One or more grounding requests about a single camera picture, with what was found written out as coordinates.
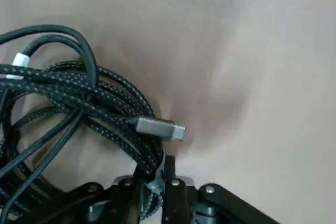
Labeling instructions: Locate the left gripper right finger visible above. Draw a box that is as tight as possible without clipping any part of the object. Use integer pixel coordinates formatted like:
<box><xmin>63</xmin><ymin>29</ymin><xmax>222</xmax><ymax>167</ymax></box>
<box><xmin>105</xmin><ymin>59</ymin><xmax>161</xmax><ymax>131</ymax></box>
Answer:
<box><xmin>160</xmin><ymin>155</ymin><xmax>282</xmax><ymax>224</ymax></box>

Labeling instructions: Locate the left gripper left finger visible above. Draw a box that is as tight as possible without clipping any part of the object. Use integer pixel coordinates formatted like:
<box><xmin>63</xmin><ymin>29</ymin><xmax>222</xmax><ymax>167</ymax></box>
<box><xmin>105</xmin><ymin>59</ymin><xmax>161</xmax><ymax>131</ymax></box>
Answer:
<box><xmin>67</xmin><ymin>177</ymin><xmax>143</xmax><ymax>224</ymax></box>

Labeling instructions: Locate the black braided cable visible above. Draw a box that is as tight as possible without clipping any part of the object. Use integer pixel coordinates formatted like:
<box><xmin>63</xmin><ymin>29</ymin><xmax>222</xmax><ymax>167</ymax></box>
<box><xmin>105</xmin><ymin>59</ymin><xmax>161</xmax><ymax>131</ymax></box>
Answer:
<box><xmin>0</xmin><ymin>60</ymin><xmax>186</xmax><ymax>224</ymax></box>

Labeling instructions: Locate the black smooth cable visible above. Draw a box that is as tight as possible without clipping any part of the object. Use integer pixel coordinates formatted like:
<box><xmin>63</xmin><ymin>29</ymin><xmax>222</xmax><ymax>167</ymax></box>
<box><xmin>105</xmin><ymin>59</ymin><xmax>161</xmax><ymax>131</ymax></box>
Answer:
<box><xmin>0</xmin><ymin>24</ymin><xmax>99</xmax><ymax>224</ymax></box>

